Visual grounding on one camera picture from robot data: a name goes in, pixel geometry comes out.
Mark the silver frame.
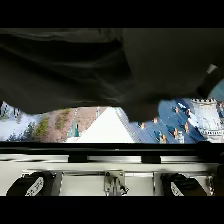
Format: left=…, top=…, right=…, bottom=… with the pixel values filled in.
left=0, top=152, right=224, bottom=197

